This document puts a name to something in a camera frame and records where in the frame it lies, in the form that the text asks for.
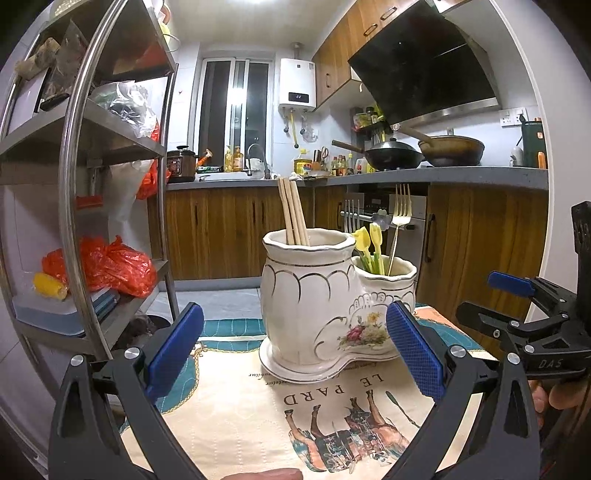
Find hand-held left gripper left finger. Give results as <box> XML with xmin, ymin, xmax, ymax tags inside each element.
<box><xmin>48</xmin><ymin>302</ymin><xmax>205</xmax><ymax>480</ymax></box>

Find clear plastic bag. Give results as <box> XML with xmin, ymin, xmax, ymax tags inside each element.
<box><xmin>89</xmin><ymin>82</ymin><xmax>158</xmax><ymax>138</ymax></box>

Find black wok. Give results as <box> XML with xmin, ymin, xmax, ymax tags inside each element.
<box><xmin>331</xmin><ymin>138</ymin><xmax>425</xmax><ymax>171</ymax></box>

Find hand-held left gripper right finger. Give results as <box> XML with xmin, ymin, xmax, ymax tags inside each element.
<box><xmin>385</xmin><ymin>300</ymin><xmax>542</xmax><ymax>480</ymax></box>

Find sliding glass window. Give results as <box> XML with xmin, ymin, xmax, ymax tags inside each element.
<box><xmin>198</xmin><ymin>56</ymin><xmax>274</xmax><ymax>160</ymax></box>

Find person's left hand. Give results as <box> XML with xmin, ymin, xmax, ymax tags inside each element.
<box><xmin>222</xmin><ymin>468</ymin><xmax>304</xmax><ymax>480</ymax></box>

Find white plastic bag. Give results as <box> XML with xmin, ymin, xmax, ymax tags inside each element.
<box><xmin>108</xmin><ymin>159</ymin><xmax>153</xmax><ymax>237</ymax></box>

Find white ceramic double utensil holder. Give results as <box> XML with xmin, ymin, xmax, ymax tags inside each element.
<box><xmin>259</xmin><ymin>228</ymin><xmax>418</xmax><ymax>385</ymax></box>

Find black range hood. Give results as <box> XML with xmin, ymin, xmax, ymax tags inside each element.
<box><xmin>347</xmin><ymin>0</ymin><xmax>503</xmax><ymax>130</ymax></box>

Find dark dried food bag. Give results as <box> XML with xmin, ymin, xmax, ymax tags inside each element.
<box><xmin>39</xmin><ymin>21</ymin><xmax>90</xmax><ymax>112</ymax></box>

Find green kettle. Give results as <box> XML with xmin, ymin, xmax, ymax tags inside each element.
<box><xmin>521</xmin><ymin>117</ymin><xmax>548</xmax><ymax>168</ymax></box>

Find wall spice rack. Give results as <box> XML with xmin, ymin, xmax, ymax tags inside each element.
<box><xmin>353</xmin><ymin>106</ymin><xmax>393</xmax><ymax>144</ymax></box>

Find wooden spatula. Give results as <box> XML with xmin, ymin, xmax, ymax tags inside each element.
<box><xmin>391</xmin><ymin>122</ymin><xmax>435</xmax><ymax>145</ymax></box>

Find grey kitchen countertop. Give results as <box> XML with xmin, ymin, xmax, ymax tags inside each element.
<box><xmin>166</xmin><ymin>165</ymin><xmax>550</xmax><ymax>191</ymax></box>

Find metal shelf rack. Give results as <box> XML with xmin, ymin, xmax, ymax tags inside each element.
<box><xmin>0</xmin><ymin>0</ymin><xmax>182</xmax><ymax>366</ymax></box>

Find hanging red plastic bag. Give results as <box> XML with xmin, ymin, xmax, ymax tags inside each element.
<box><xmin>135</xmin><ymin>117</ymin><xmax>162</xmax><ymax>200</ymax></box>

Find white wall water heater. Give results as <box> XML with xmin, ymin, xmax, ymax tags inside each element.
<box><xmin>277</xmin><ymin>58</ymin><xmax>317</xmax><ymax>113</ymax></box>

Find brown frying pan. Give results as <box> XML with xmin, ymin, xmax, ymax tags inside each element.
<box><xmin>418</xmin><ymin>135</ymin><xmax>486</xmax><ymax>167</ymax></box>

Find printed table mat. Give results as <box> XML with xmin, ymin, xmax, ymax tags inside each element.
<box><xmin>117</xmin><ymin>302</ymin><xmax>500</xmax><ymax>480</ymax></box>

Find yellow green-handled utensil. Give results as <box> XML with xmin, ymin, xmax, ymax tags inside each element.
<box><xmin>350</xmin><ymin>226</ymin><xmax>373</xmax><ymax>273</ymax></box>
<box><xmin>369</xmin><ymin>224</ymin><xmax>384</xmax><ymax>273</ymax></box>

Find dark rice cooker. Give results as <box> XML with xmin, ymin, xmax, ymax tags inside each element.
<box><xmin>167</xmin><ymin>146</ymin><xmax>199</xmax><ymax>184</ymax></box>

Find wooden wall cabinets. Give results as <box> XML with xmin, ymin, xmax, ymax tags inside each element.
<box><xmin>311</xmin><ymin>0</ymin><xmax>459</xmax><ymax>112</ymax></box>

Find amber soap bottle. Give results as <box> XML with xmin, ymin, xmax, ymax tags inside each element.
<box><xmin>224</xmin><ymin>145</ymin><xmax>245</xmax><ymax>173</ymax></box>

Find wooden base cabinets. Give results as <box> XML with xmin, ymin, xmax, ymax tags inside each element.
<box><xmin>148</xmin><ymin>182</ymin><xmax>548</xmax><ymax>334</ymax></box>

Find translucent blue storage box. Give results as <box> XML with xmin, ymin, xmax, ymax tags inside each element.
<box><xmin>11</xmin><ymin>288</ymin><xmax>122</xmax><ymax>339</ymax></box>

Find metal fork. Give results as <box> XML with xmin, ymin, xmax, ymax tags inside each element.
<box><xmin>343</xmin><ymin>198</ymin><xmax>365</xmax><ymax>234</ymax></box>
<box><xmin>385</xmin><ymin>183</ymin><xmax>413</xmax><ymax>277</ymax></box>

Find built-in steel oven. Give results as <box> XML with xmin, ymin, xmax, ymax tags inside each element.
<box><xmin>339</xmin><ymin>194</ymin><xmax>428</xmax><ymax>278</ymax></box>

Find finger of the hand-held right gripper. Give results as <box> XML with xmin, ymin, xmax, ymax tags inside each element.
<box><xmin>456</xmin><ymin>302</ymin><xmax>571</xmax><ymax>343</ymax></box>
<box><xmin>488</xmin><ymin>271</ymin><xmax>578</xmax><ymax>315</ymax></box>

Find yellow packet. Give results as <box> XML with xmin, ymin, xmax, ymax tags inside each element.
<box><xmin>33</xmin><ymin>272</ymin><xmax>70</xmax><ymax>300</ymax></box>

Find row of condiment bottles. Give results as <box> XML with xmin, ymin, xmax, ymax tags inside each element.
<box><xmin>330</xmin><ymin>154</ymin><xmax>371</xmax><ymax>177</ymax></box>

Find person's right hand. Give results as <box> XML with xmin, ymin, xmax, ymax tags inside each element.
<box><xmin>530</xmin><ymin>369</ymin><xmax>591</xmax><ymax>415</ymax></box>

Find kitchen faucet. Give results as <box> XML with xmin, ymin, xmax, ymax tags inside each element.
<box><xmin>246</xmin><ymin>143</ymin><xmax>273</xmax><ymax>181</ymax></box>

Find dark cloth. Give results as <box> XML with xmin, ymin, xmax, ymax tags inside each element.
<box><xmin>113</xmin><ymin>316</ymin><xmax>172</xmax><ymax>352</ymax></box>

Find crumpled red plastic bag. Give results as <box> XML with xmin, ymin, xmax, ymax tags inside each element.
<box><xmin>41</xmin><ymin>235</ymin><xmax>158</xmax><ymax>299</ymax></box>

